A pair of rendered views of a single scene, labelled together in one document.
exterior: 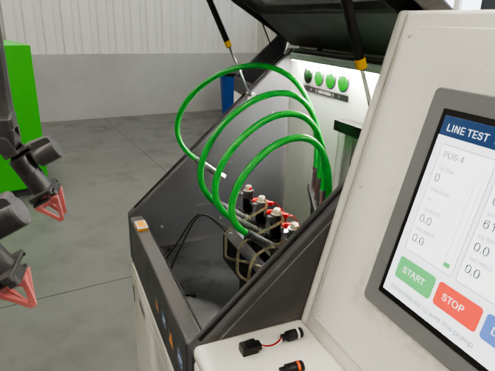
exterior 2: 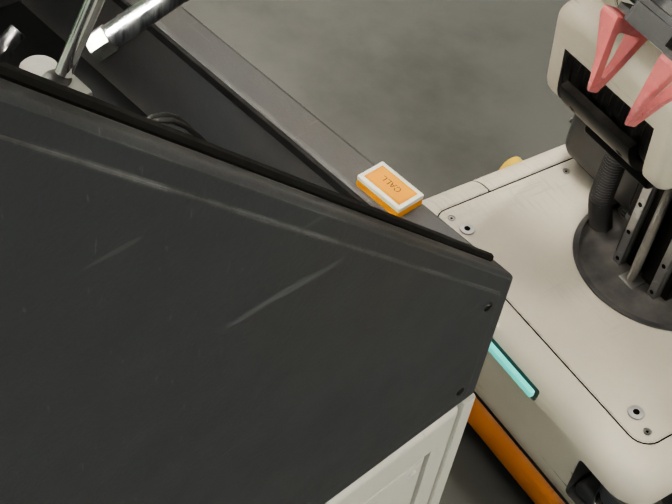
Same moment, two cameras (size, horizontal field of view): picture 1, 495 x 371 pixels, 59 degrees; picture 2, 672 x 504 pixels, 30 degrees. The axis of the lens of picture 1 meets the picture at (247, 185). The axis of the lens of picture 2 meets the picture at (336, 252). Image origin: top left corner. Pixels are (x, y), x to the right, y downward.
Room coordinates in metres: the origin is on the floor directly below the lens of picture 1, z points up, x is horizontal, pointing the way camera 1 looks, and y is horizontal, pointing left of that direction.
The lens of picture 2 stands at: (1.83, -0.06, 1.68)
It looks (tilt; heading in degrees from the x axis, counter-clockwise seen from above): 47 degrees down; 154
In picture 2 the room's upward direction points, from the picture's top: 10 degrees clockwise
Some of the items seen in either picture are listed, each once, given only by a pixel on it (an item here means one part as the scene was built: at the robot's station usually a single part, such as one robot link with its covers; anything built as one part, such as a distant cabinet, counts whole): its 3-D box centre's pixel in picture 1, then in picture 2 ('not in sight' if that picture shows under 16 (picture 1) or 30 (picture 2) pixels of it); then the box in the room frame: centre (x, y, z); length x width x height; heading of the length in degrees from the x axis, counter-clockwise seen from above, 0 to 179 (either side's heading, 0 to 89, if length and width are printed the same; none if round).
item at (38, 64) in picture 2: not in sight; (39, 71); (0.82, 0.07, 0.84); 0.04 x 0.04 x 0.01
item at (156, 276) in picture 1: (160, 290); (215, 122); (0.97, 0.21, 0.87); 0.62 x 0.04 x 0.16; 24
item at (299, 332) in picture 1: (272, 340); not in sight; (0.64, -0.05, 0.99); 0.12 x 0.02 x 0.02; 115
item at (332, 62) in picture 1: (345, 63); not in sight; (1.17, -0.24, 1.43); 0.54 x 0.03 x 0.02; 24
